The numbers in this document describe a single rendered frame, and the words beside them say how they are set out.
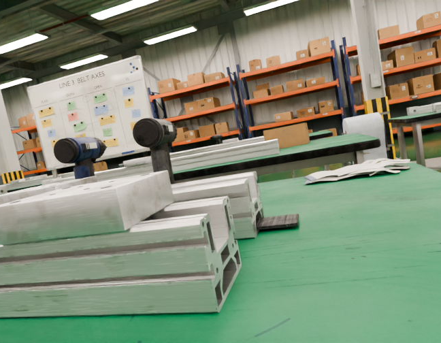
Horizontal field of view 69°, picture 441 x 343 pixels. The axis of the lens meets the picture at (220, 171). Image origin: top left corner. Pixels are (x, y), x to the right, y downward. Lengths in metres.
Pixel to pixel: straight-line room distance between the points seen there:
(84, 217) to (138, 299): 0.09
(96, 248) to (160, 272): 0.08
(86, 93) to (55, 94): 0.41
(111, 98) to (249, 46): 7.96
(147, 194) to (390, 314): 0.24
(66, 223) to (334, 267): 0.27
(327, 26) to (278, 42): 1.49
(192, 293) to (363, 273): 0.16
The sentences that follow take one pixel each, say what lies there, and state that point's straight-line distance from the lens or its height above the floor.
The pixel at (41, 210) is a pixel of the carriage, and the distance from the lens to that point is 0.36.
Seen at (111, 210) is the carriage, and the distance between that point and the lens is 0.31.
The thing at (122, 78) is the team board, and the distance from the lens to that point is 3.73.
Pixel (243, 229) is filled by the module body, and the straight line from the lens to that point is 0.47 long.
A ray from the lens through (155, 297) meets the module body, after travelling 0.32.
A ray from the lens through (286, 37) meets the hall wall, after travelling 11.16.
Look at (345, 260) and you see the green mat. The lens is 0.37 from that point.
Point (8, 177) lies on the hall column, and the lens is 8.99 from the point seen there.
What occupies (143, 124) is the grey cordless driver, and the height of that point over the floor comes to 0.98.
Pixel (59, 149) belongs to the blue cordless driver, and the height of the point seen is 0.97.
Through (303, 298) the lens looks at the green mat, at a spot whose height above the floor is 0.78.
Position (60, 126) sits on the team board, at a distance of 4.20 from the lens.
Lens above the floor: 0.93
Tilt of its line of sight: 6 degrees down
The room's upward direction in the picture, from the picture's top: 11 degrees counter-clockwise
